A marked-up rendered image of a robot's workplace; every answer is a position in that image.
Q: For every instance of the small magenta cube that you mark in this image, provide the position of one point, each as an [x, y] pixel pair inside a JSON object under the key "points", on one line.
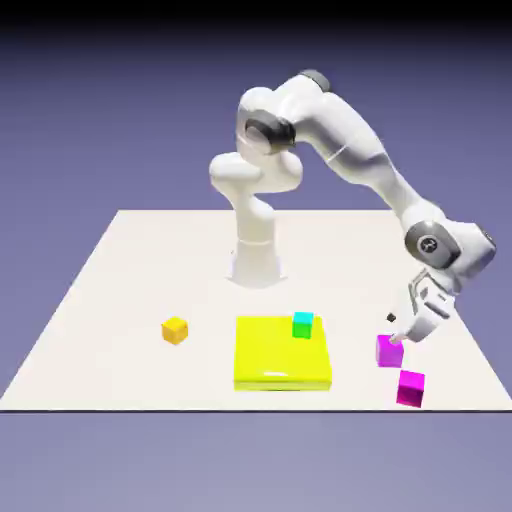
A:
{"points": [[410, 388]]}

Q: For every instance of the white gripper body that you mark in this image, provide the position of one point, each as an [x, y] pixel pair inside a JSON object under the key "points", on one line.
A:
{"points": [[428, 320]]}

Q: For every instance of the small purple cube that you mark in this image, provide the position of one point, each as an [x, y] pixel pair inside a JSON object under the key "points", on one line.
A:
{"points": [[388, 354]]}

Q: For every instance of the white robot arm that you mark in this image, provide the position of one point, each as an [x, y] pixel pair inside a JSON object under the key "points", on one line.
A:
{"points": [[352, 152]]}

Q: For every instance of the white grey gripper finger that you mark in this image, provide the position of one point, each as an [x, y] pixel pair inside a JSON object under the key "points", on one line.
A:
{"points": [[396, 338], [391, 318]]}

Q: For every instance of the large yellow box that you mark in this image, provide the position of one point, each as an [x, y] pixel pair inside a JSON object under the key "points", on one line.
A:
{"points": [[280, 356]]}

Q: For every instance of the small green cube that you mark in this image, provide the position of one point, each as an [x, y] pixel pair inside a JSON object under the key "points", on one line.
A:
{"points": [[302, 326]]}

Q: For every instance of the small orange cube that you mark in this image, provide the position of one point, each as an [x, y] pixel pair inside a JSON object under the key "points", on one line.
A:
{"points": [[174, 330]]}

